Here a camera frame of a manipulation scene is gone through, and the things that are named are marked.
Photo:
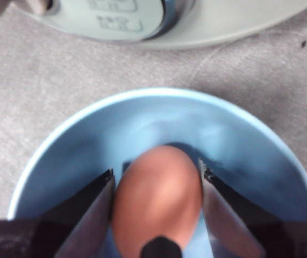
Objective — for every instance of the pale green electric steamer pot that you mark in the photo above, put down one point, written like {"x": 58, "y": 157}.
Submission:
{"x": 209, "y": 27}

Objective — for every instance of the brown egg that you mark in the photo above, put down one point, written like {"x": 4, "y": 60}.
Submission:
{"x": 156, "y": 193}

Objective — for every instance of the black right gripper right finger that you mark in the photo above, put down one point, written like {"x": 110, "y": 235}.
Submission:
{"x": 250, "y": 231}

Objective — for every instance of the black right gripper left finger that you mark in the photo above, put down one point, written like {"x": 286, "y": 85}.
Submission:
{"x": 61, "y": 231}

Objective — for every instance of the blue bowl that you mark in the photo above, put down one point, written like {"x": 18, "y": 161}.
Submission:
{"x": 156, "y": 121}

